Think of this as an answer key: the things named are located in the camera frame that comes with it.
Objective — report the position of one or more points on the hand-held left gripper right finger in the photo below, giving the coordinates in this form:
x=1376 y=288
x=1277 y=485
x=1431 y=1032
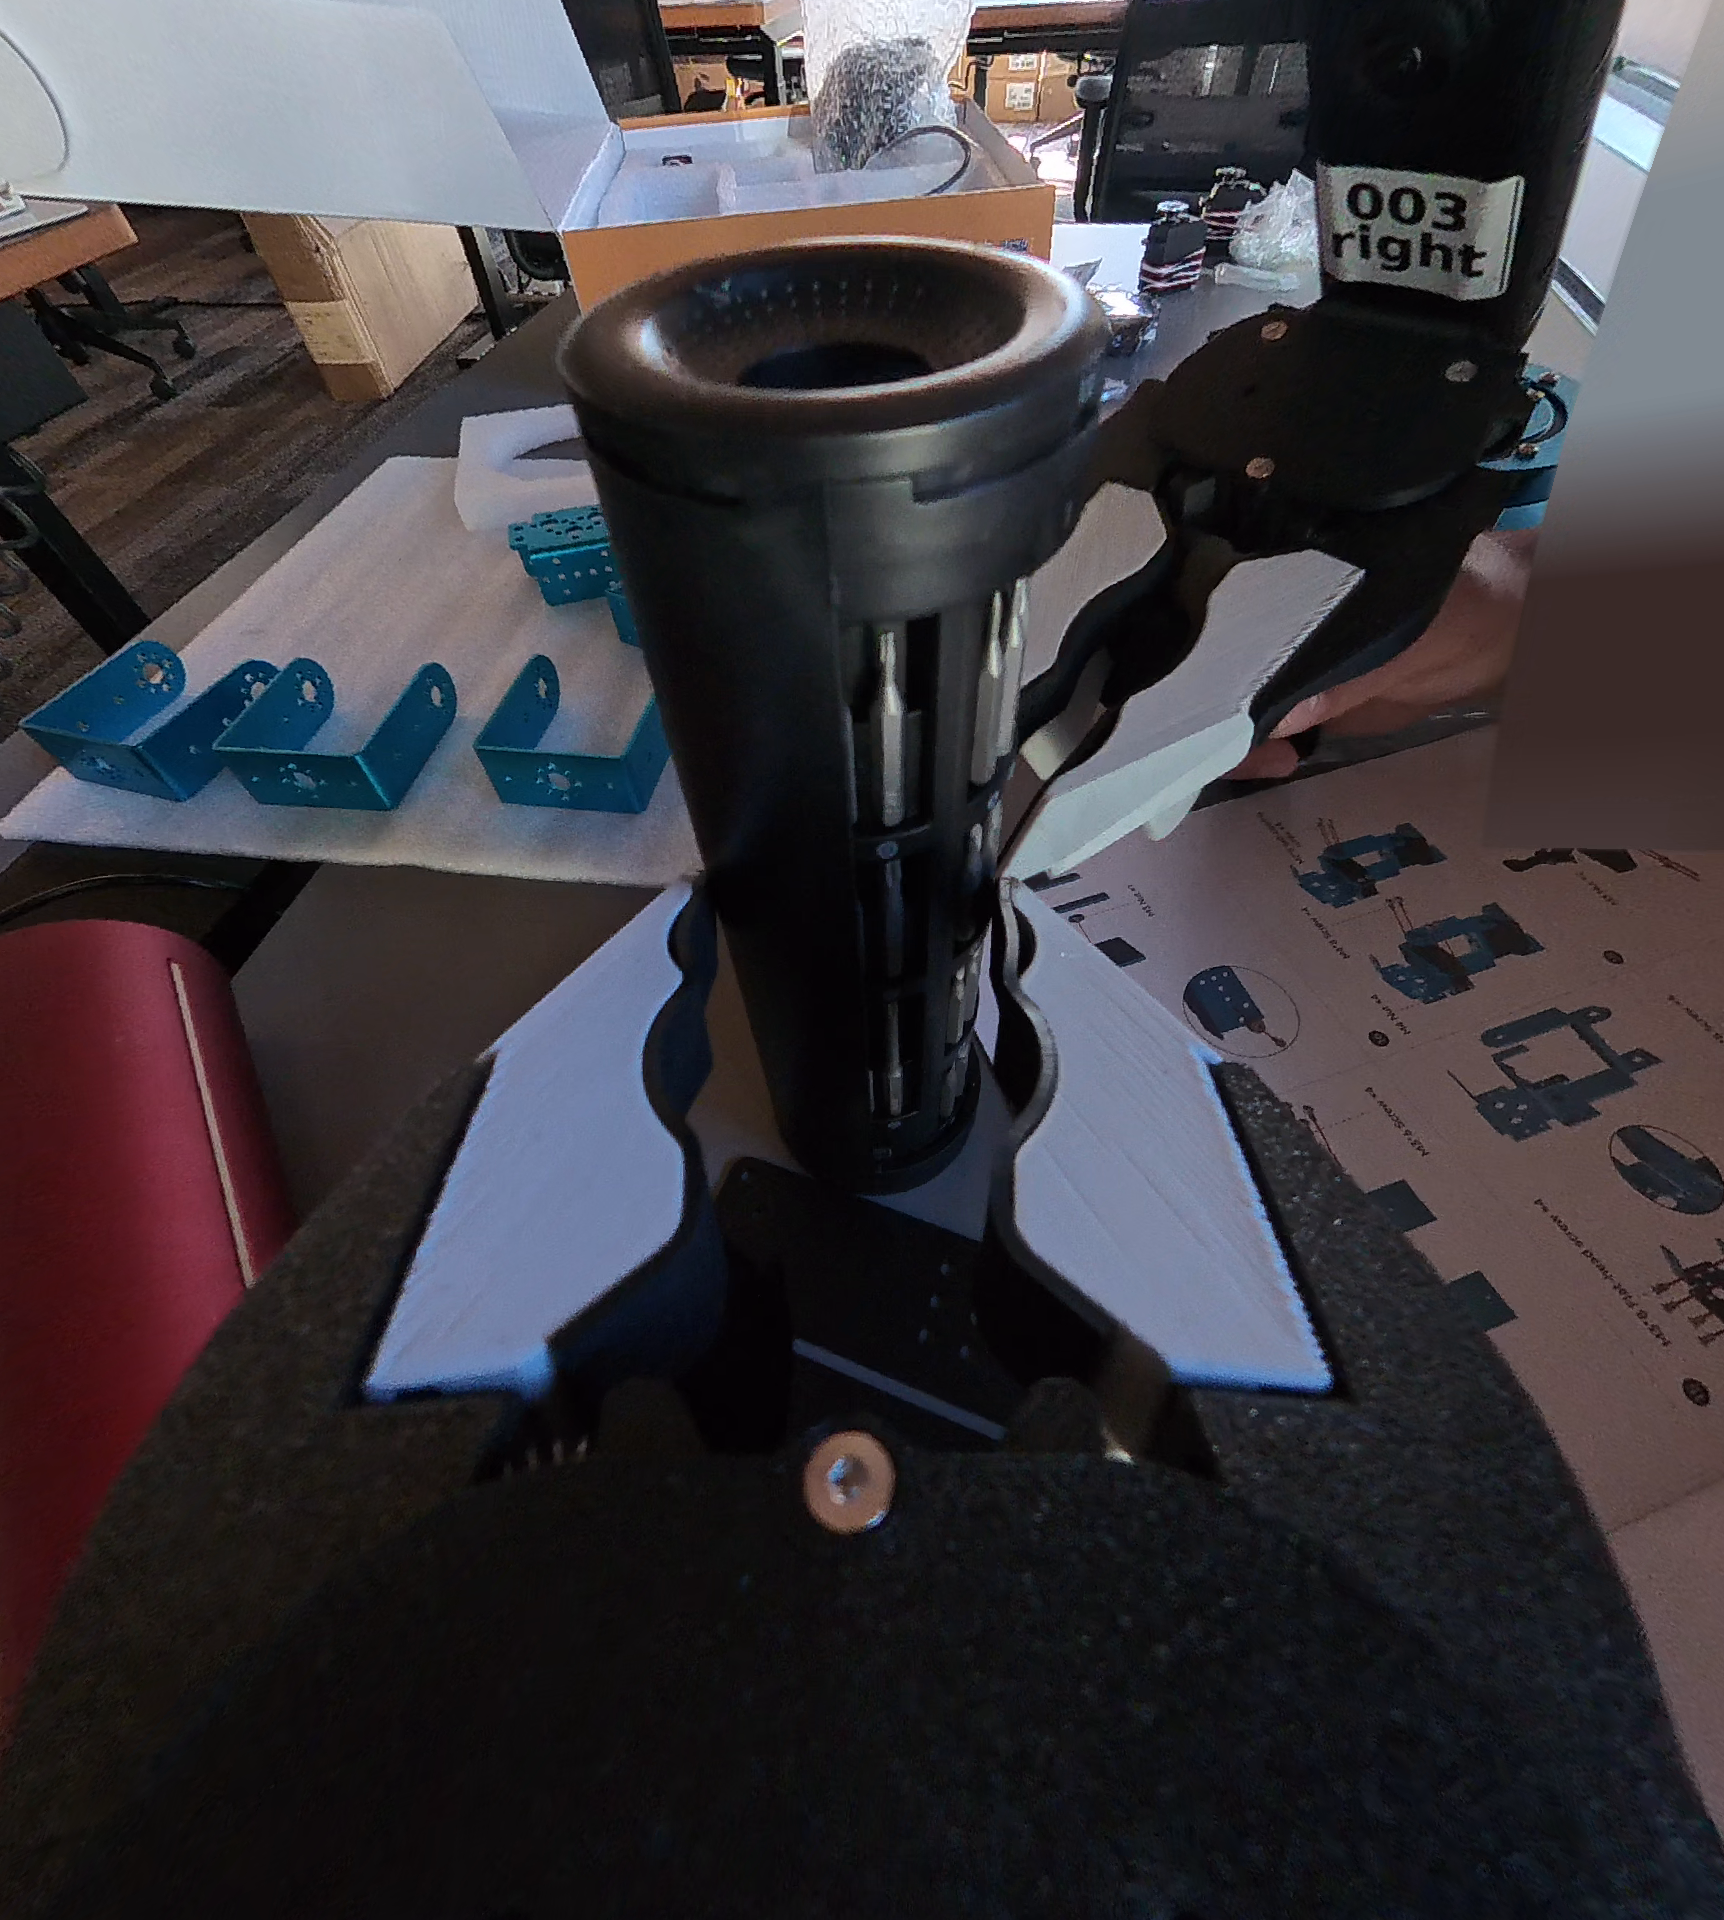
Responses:
x=1162 y=1200

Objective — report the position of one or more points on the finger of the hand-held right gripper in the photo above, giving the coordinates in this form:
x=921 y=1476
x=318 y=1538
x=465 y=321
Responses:
x=1109 y=547
x=1221 y=660

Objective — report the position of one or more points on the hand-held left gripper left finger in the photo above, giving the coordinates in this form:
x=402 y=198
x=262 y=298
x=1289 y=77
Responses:
x=534 y=1200

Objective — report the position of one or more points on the black bit holder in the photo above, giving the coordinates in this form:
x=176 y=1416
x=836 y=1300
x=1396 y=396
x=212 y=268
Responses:
x=742 y=674

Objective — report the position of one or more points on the grey desk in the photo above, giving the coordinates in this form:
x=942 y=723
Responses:
x=398 y=961

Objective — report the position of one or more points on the person's right hand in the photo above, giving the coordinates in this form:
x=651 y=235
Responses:
x=1417 y=698

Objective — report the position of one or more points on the clear plastic wrapper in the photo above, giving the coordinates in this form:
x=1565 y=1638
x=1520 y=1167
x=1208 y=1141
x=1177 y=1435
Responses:
x=1275 y=225

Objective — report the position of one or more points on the silver antistatic bag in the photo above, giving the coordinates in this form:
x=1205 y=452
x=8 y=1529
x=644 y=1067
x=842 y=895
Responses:
x=1126 y=327

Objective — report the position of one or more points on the white instruction booklet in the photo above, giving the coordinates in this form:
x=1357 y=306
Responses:
x=1476 y=1200

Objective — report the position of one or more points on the black office chair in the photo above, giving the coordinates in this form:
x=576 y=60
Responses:
x=1193 y=105
x=114 y=321

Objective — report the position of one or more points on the red cylindrical case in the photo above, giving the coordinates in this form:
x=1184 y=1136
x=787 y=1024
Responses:
x=69 y=1200

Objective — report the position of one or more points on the bubble wrap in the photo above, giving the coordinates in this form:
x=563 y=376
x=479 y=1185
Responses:
x=878 y=77

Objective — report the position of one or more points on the white foam box insert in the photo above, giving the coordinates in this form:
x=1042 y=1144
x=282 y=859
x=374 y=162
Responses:
x=713 y=180

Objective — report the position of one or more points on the white foam sheet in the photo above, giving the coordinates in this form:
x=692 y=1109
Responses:
x=353 y=599

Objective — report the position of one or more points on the brown cardboard carton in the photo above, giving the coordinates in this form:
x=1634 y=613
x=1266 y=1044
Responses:
x=353 y=300

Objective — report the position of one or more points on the orange cardboard box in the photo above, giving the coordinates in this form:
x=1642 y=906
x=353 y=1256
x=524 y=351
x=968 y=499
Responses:
x=353 y=91

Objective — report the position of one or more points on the large blue U bracket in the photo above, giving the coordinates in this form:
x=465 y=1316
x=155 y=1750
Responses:
x=322 y=779
x=128 y=750
x=563 y=779

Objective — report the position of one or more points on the blue wide U bracket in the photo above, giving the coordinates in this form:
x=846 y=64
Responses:
x=563 y=554

